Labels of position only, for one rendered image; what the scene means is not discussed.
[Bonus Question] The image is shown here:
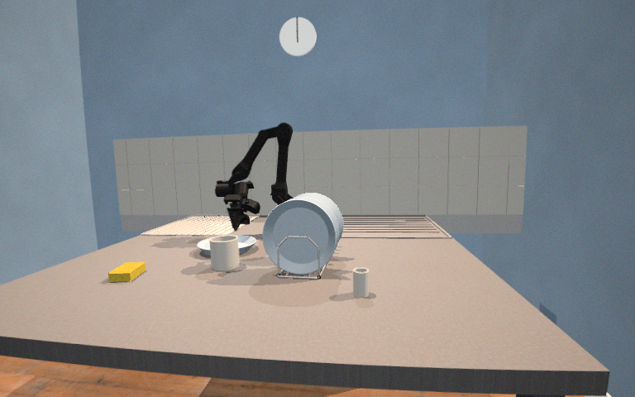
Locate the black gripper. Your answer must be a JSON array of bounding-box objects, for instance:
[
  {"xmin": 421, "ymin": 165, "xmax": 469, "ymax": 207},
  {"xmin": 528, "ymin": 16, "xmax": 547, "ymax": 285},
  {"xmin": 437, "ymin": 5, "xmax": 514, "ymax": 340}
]
[{"xmin": 224, "ymin": 192, "xmax": 250, "ymax": 231}]

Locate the yellow sponge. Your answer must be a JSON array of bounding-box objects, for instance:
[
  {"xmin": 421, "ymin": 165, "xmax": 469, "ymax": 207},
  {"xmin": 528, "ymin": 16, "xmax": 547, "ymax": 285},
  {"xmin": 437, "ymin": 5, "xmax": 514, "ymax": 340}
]
[{"xmin": 108, "ymin": 262, "xmax": 146, "ymax": 282}]

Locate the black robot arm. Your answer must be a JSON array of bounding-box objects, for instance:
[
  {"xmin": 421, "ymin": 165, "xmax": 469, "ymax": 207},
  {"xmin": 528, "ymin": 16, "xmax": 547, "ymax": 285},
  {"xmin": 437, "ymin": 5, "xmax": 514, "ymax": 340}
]
[{"xmin": 215, "ymin": 122, "xmax": 293, "ymax": 214}]

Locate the grey tiled splashback panel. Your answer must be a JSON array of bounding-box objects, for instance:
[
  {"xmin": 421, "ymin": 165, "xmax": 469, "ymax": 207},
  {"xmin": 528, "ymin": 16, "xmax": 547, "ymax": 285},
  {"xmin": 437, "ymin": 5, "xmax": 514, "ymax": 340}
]
[{"xmin": 113, "ymin": 126, "xmax": 528, "ymax": 233}]

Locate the pale grey cylindrical cup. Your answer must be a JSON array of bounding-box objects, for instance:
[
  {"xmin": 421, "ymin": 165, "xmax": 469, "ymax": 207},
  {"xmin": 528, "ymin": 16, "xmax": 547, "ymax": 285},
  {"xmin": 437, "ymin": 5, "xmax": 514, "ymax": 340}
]
[{"xmin": 353, "ymin": 268, "xmax": 369, "ymax": 298}]

